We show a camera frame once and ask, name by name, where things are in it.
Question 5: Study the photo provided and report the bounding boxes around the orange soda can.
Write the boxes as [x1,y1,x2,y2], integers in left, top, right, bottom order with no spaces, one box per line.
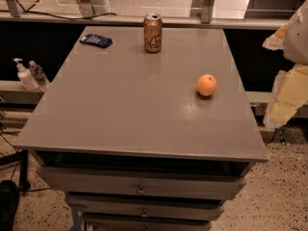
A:
[143,13,163,53]

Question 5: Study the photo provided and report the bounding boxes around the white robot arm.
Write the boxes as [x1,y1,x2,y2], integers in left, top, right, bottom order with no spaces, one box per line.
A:
[263,0,308,129]

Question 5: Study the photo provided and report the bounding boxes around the grey drawer cabinet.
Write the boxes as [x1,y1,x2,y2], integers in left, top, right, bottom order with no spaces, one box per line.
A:
[15,26,268,231]

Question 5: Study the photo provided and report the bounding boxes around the orange fruit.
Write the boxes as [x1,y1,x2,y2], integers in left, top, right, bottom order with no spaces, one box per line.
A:
[196,74,218,96]

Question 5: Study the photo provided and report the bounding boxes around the clear plastic water bottle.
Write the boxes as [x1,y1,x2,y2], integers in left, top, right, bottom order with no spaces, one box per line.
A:
[29,61,49,89]

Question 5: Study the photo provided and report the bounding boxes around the white pump sanitizer bottle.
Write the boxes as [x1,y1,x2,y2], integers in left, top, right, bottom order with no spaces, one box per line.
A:
[13,58,39,91]

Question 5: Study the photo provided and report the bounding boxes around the grey metal side shelf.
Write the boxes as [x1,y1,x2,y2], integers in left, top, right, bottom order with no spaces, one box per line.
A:
[0,81,43,105]

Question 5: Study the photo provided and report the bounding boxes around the black bag on floor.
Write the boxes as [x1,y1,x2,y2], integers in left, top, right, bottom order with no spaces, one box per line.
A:
[0,180,20,231]

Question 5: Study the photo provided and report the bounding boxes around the black floor cable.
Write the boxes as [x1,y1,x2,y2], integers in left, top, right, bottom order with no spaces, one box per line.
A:
[0,113,52,193]

